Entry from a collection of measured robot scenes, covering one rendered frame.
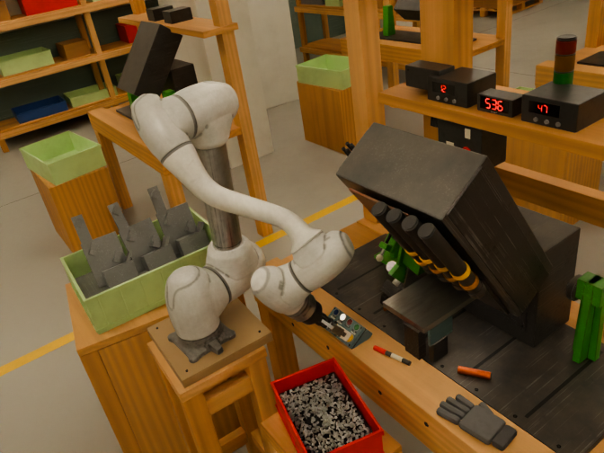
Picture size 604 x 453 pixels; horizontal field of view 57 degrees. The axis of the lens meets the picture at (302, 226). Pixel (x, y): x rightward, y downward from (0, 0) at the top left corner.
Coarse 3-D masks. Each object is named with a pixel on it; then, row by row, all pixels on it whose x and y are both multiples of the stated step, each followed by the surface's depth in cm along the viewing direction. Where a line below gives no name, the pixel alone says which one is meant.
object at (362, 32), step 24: (360, 0) 198; (432, 0) 171; (456, 0) 165; (360, 24) 202; (432, 24) 175; (456, 24) 169; (360, 48) 207; (432, 48) 178; (456, 48) 172; (360, 72) 212; (360, 96) 218; (360, 120) 224; (384, 120) 225
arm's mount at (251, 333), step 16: (240, 304) 206; (224, 320) 200; (240, 320) 198; (256, 320) 197; (160, 336) 197; (240, 336) 191; (256, 336) 190; (176, 352) 189; (224, 352) 185; (240, 352) 186; (176, 368) 182; (192, 368) 181; (208, 368) 181
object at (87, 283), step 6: (84, 276) 247; (90, 276) 246; (78, 282) 243; (84, 282) 242; (90, 282) 242; (84, 288) 239; (90, 288) 238; (96, 288) 237; (102, 288) 237; (108, 288) 236; (84, 294) 234; (90, 294) 234; (96, 294) 233
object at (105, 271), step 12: (84, 228) 235; (84, 240) 235; (96, 240) 237; (108, 240) 239; (84, 252) 235; (96, 252) 237; (108, 252) 238; (96, 264) 236; (108, 264) 238; (120, 264) 235; (132, 264) 237; (96, 276) 236; (108, 276) 233; (120, 276) 235; (132, 276) 237
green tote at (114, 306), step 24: (192, 216) 264; (120, 240) 253; (72, 264) 244; (168, 264) 224; (192, 264) 231; (120, 288) 216; (144, 288) 222; (96, 312) 215; (120, 312) 220; (144, 312) 226
